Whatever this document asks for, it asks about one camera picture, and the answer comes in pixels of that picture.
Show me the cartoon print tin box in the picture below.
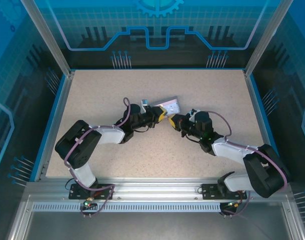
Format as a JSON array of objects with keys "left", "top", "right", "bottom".
[{"left": 152, "top": 95, "right": 181, "bottom": 116}]

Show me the aluminium mounting rail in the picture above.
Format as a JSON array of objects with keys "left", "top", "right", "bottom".
[{"left": 24, "top": 177, "right": 293, "bottom": 204}]

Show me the aluminium frame post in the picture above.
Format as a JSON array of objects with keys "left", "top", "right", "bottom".
[
  {"left": 243, "top": 0, "right": 293, "bottom": 77},
  {"left": 20, "top": 0, "right": 76, "bottom": 77}
]

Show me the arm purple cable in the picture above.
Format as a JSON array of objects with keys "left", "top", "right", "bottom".
[
  {"left": 207, "top": 111, "right": 288, "bottom": 218},
  {"left": 64, "top": 97, "right": 131, "bottom": 218}
]

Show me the blue table side rim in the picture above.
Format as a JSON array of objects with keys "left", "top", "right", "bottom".
[
  {"left": 29, "top": 71, "right": 73, "bottom": 182},
  {"left": 244, "top": 71, "right": 289, "bottom": 182}
]

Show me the small led circuit board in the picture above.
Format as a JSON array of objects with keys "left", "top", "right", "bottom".
[
  {"left": 227, "top": 199, "right": 244, "bottom": 210},
  {"left": 83, "top": 197, "right": 97, "bottom": 210}
]

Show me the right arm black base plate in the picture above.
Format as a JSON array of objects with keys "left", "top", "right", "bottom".
[{"left": 201, "top": 183, "right": 248, "bottom": 201}]

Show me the metal tray frame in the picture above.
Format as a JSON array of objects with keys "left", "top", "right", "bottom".
[{"left": 7, "top": 194, "right": 305, "bottom": 240}]

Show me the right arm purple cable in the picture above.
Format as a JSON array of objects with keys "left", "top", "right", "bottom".
[{"left": 207, "top": 111, "right": 288, "bottom": 218}]

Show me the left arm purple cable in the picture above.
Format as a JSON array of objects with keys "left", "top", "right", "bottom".
[{"left": 64, "top": 97, "right": 131, "bottom": 218}]

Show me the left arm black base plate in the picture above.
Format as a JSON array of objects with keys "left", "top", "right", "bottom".
[{"left": 69, "top": 183, "right": 115, "bottom": 201}]

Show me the grey slotted cable duct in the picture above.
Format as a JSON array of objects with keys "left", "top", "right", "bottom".
[{"left": 32, "top": 202, "right": 222, "bottom": 213}]

